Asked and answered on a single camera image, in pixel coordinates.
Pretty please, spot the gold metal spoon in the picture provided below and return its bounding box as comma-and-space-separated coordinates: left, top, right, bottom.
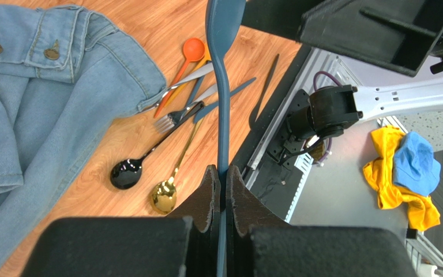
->
151, 120, 202, 215

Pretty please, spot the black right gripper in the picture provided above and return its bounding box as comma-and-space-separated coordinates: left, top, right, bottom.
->
297, 1, 443, 77

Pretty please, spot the silver metal fork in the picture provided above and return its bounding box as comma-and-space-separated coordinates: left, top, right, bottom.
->
154, 84, 217, 134

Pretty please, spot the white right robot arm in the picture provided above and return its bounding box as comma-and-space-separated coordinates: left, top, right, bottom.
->
242, 1, 443, 158

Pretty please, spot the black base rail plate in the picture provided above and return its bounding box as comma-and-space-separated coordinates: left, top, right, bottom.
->
232, 46, 326, 222

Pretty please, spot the light blue denim jacket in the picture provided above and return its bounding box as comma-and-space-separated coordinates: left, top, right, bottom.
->
0, 5, 166, 268

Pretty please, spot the black metal spoon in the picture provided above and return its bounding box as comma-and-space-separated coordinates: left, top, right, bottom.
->
110, 114, 195, 190

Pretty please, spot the orange plastic spoon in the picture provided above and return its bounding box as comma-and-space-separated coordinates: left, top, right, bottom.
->
170, 38, 205, 86

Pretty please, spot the dark blue plastic knife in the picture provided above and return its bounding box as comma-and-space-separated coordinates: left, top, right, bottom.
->
193, 77, 258, 125

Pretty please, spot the blue cloth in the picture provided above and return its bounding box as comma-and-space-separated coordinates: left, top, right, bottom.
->
392, 132, 441, 197

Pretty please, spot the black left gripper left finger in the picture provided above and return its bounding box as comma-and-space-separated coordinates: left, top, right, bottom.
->
167, 165, 220, 276

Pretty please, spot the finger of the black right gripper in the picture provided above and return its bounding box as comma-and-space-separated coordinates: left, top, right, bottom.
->
242, 0, 321, 40

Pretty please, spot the dark blue plastic spoon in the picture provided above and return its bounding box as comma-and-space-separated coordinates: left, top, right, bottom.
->
205, 1, 246, 276

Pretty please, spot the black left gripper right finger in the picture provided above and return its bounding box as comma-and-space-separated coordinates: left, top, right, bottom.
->
225, 165, 289, 276

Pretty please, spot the yellow cloth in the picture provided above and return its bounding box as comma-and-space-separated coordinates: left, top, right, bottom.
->
363, 126, 441, 231

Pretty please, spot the black plastic knife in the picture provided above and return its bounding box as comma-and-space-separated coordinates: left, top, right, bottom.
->
249, 54, 280, 130

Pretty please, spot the silver metal knife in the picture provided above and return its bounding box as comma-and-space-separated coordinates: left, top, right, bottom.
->
138, 62, 213, 113

